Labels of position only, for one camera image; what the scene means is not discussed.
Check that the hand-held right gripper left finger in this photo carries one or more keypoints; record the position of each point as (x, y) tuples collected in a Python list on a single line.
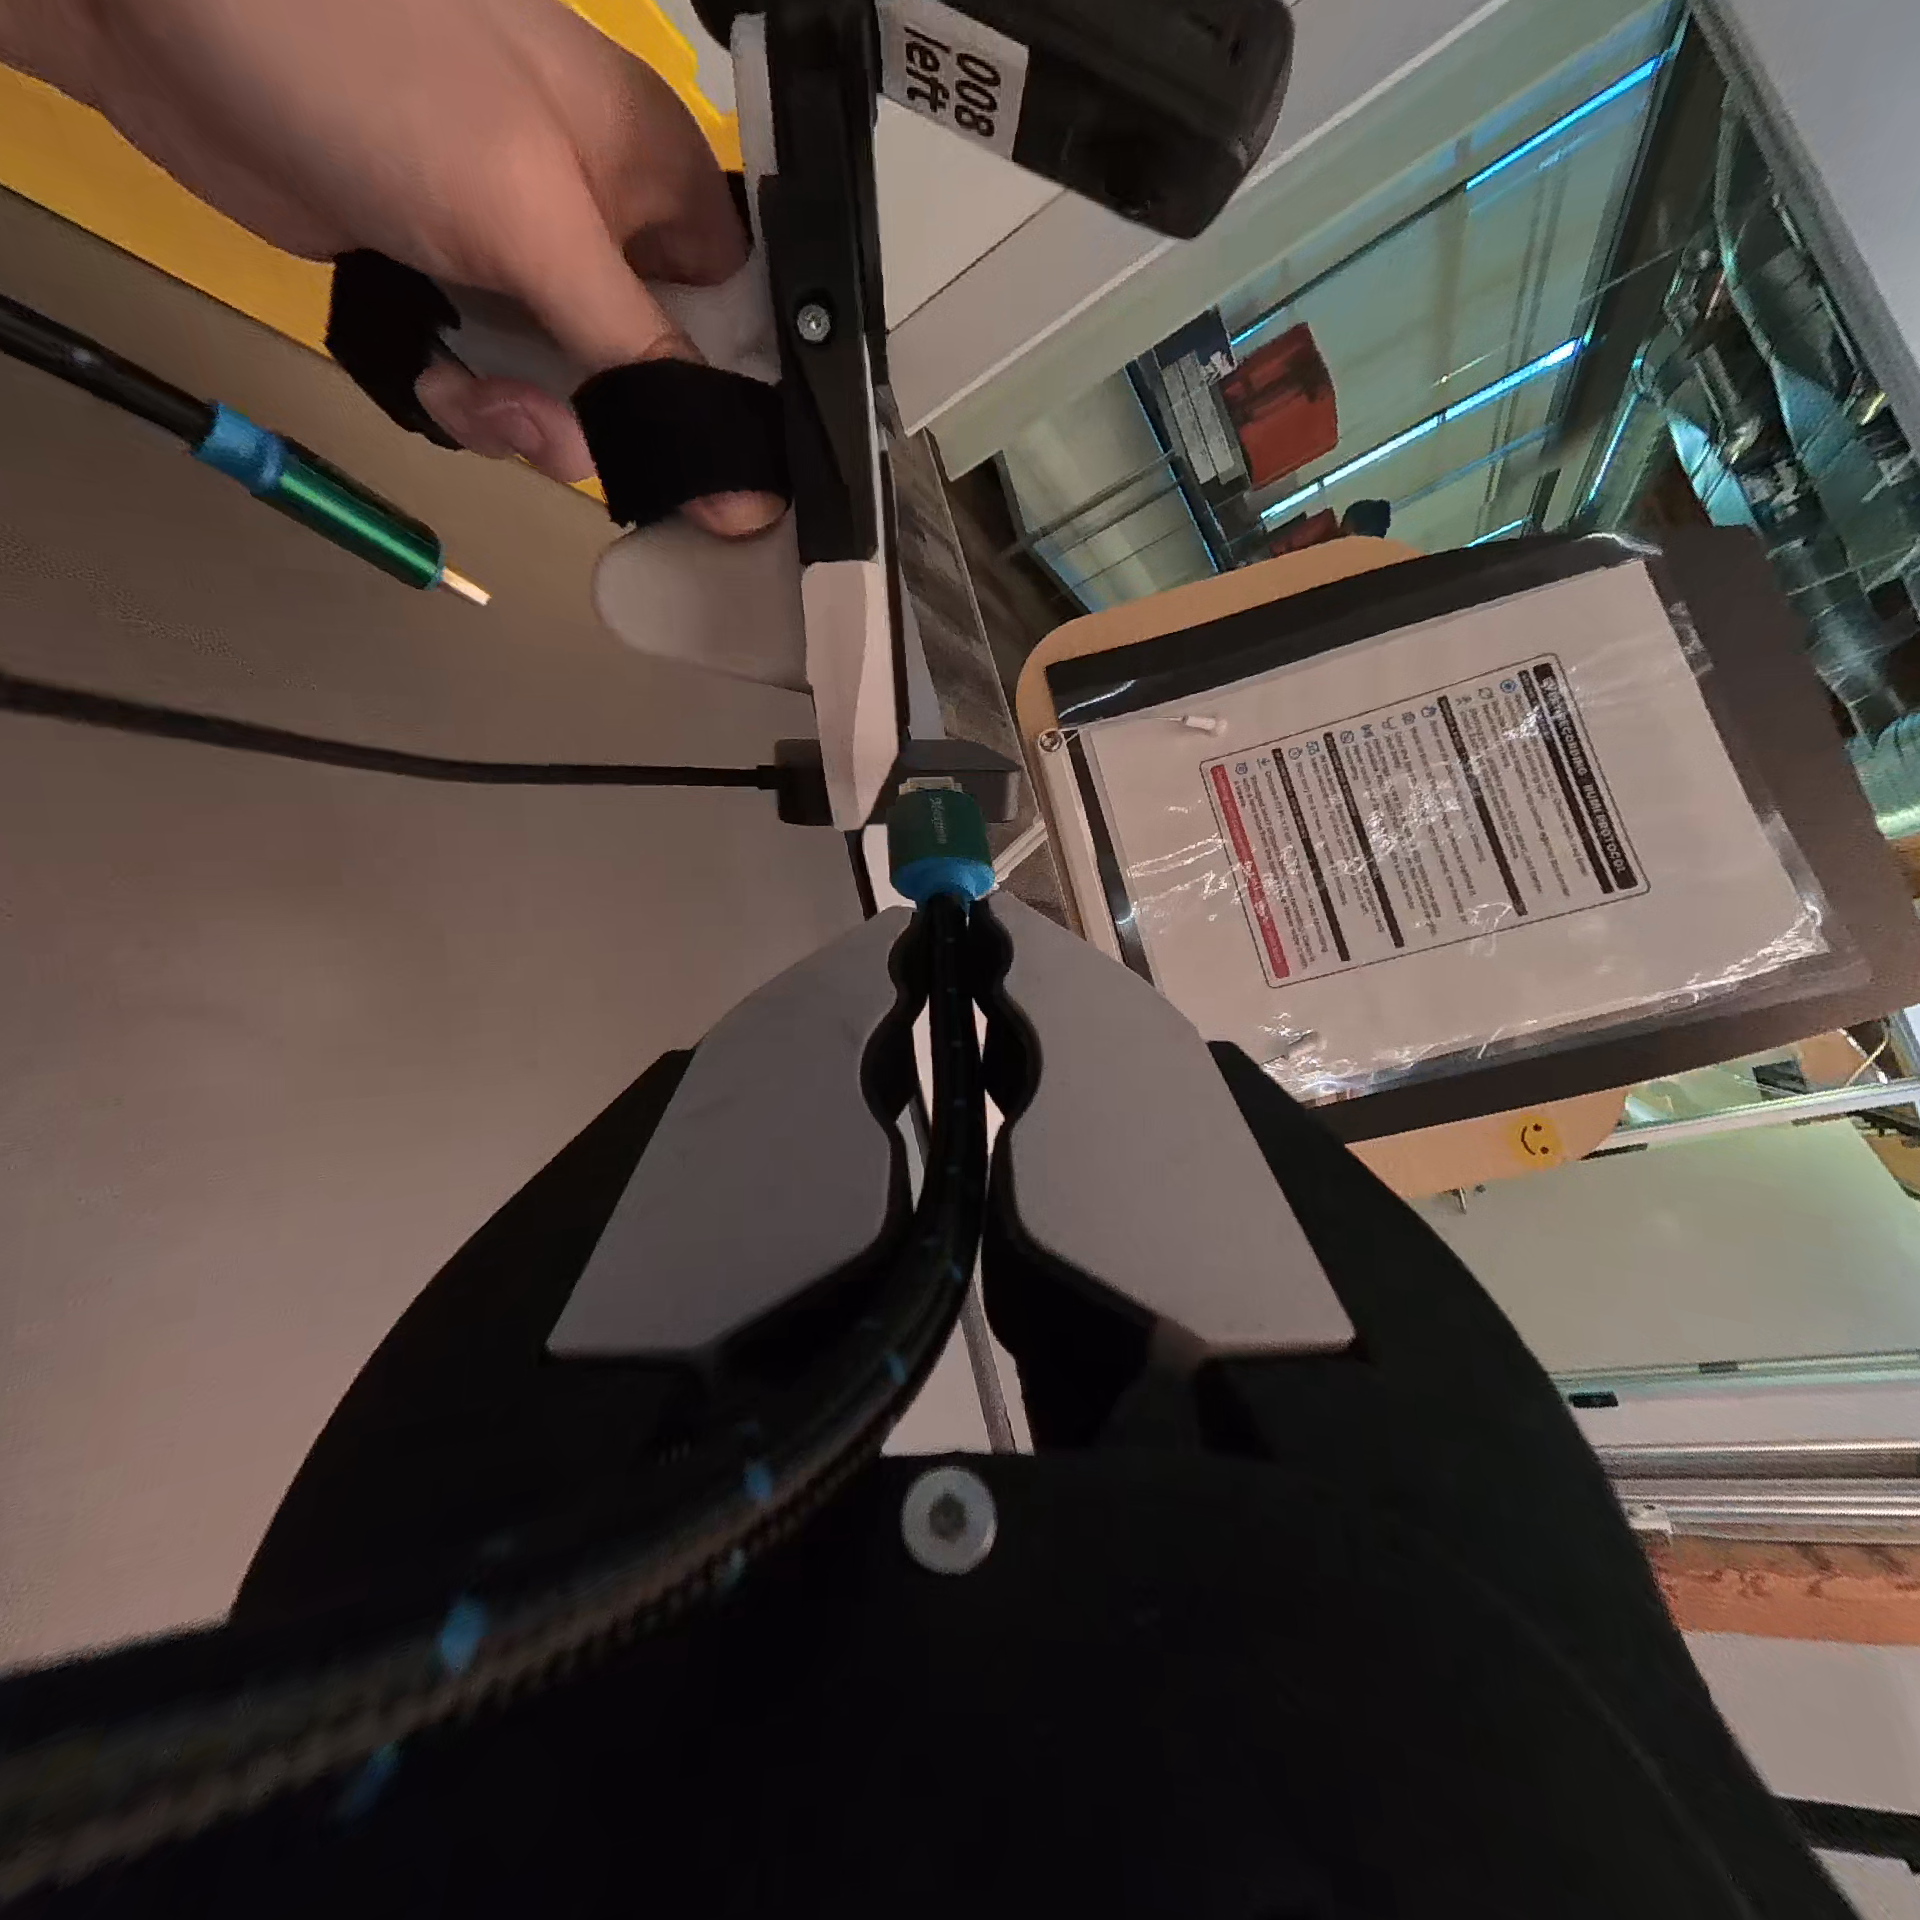
[(720, 1187)]

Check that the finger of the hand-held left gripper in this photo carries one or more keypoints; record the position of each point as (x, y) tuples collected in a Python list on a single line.
[(853, 705)]

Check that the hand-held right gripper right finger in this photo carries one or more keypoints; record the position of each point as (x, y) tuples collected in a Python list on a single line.
[(1163, 1187)]

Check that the person's left hand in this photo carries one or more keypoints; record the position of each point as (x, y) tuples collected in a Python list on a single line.
[(419, 134)]

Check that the red box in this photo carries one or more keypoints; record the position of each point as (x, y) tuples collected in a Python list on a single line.
[(1275, 398)]

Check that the yellow smiley sticker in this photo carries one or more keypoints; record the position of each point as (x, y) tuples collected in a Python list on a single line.
[(1533, 1144)]

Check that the laminated instruction sheet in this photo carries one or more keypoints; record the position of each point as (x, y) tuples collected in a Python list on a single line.
[(1785, 675), (1426, 825)]

